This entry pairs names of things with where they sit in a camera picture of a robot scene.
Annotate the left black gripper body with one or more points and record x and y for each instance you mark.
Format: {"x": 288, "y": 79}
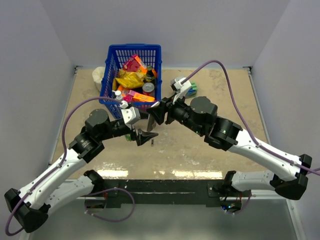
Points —
{"x": 118, "y": 130}

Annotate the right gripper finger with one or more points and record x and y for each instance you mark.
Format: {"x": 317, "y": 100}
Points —
{"x": 157, "y": 105}
{"x": 158, "y": 115}

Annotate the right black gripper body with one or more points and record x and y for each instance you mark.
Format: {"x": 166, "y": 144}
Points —
{"x": 177, "y": 111}

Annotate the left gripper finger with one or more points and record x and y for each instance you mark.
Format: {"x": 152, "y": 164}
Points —
{"x": 141, "y": 140}
{"x": 144, "y": 135}

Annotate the grey remote control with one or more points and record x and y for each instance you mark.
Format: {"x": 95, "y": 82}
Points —
{"x": 151, "y": 124}

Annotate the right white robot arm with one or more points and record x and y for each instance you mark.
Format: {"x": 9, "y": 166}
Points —
{"x": 285, "y": 174}

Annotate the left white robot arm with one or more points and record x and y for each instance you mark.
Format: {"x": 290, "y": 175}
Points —
{"x": 32, "y": 204}

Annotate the green small item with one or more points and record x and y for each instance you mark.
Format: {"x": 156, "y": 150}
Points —
{"x": 128, "y": 137}

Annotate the metal tin can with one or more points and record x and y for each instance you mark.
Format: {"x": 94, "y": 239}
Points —
{"x": 148, "y": 89}

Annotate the sponge pack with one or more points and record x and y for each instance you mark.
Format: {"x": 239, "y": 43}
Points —
{"x": 192, "y": 92}

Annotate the dark sauce bottle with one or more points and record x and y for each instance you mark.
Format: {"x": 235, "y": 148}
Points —
{"x": 150, "y": 77}

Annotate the white pump bottle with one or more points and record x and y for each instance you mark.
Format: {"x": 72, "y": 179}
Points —
{"x": 117, "y": 95}

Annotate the yellow chips bag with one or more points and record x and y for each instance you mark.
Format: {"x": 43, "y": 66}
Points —
{"x": 130, "y": 80}

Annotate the blue plastic basket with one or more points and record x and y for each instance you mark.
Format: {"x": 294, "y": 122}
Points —
{"x": 118, "y": 54}

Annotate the pink orange snack box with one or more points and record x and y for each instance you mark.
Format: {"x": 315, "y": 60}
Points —
{"x": 135, "y": 64}

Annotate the white paper roll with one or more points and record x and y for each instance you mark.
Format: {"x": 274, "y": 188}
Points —
{"x": 97, "y": 76}

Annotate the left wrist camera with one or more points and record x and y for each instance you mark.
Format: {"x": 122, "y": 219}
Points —
{"x": 130, "y": 114}

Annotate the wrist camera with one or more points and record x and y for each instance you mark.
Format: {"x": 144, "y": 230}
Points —
{"x": 130, "y": 114}
{"x": 180, "y": 86}

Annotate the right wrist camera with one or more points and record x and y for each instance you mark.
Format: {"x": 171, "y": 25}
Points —
{"x": 180, "y": 86}

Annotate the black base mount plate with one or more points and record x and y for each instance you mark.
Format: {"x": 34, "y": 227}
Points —
{"x": 165, "y": 192}

